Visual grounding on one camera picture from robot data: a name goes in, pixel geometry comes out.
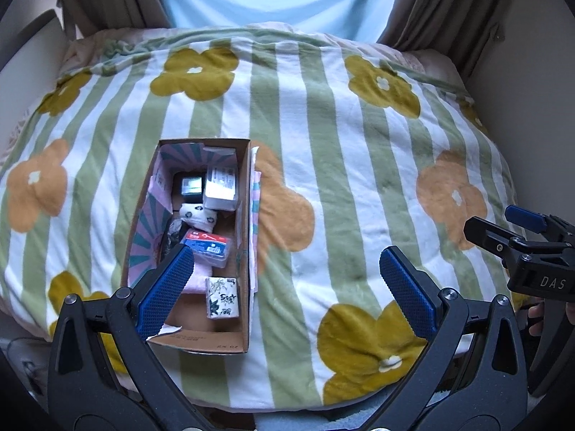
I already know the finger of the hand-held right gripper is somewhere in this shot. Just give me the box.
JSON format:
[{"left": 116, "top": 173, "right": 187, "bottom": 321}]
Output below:
[
  {"left": 464, "top": 217, "right": 575, "bottom": 262},
  {"left": 505, "top": 205, "right": 575, "bottom": 240}
]

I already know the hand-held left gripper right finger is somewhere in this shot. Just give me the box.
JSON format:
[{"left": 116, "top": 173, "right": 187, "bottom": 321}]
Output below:
[{"left": 359, "top": 247, "right": 528, "bottom": 431}]

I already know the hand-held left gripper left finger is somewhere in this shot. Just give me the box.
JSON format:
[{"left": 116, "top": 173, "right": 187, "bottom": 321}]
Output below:
[{"left": 47, "top": 245, "right": 216, "bottom": 431}]

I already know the black bag roll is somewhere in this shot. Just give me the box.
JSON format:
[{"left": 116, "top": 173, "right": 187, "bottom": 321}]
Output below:
[{"left": 159, "top": 219, "right": 185, "bottom": 261}]

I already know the white printed tissue pack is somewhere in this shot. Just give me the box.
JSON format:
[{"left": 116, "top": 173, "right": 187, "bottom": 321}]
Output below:
[{"left": 204, "top": 277, "right": 241, "bottom": 320}]

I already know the blue and red plastic case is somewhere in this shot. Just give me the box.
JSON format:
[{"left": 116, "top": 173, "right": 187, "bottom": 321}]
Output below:
[{"left": 182, "top": 229, "right": 233, "bottom": 270}]

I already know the cardboard box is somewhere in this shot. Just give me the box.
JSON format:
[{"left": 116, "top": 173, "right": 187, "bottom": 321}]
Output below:
[{"left": 121, "top": 138, "right": 263, "bottom": 354}]

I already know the small dark glossy box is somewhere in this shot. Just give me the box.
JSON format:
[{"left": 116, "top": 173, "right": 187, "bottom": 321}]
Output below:
[{"left": 173, "top": 171, "right": 207, "bottom": 205}]

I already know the clear plastic box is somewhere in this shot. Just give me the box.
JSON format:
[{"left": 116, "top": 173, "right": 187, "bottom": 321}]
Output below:
[{"left": 203, "top": 164, "right": 239, "bottom": 212}]

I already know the person's right hand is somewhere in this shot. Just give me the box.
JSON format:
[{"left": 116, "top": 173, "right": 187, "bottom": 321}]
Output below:
[{"left": 528, "top": 300, "right": 575, "bottom": 337}]

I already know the pink cloth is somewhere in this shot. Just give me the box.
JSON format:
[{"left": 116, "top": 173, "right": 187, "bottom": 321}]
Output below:
[{"left": 182, "top": 263, "right": 215, "bottom": 297}]

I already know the white rolled sock black print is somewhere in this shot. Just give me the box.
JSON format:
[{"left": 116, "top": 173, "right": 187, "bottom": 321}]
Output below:
[{"left": 180, "top": 203, "right": 219, "bottom": 230}]

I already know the striped flower print blanket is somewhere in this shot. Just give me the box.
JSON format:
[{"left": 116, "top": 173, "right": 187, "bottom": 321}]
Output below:
[{"left": 0, "top": 24, "right": 527, "bottom": 413}]

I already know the light blue cloth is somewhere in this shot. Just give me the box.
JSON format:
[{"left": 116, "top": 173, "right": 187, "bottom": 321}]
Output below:
[{"left": 254, "top": 406, "right": 376, "bottom": 431}]

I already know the brown curtain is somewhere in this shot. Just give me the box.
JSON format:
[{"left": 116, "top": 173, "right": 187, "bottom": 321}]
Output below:
[
  {"left": 377, "top": 0, "right": 523, "bottom": 78},
  {"left": 51, "top": 0, "right": 177, "bottom": 40}
]

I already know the white furniture panel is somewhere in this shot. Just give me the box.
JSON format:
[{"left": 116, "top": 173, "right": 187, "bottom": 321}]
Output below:
[{"left": 0, "top": 9, "right": 73, "bottom": 118}]

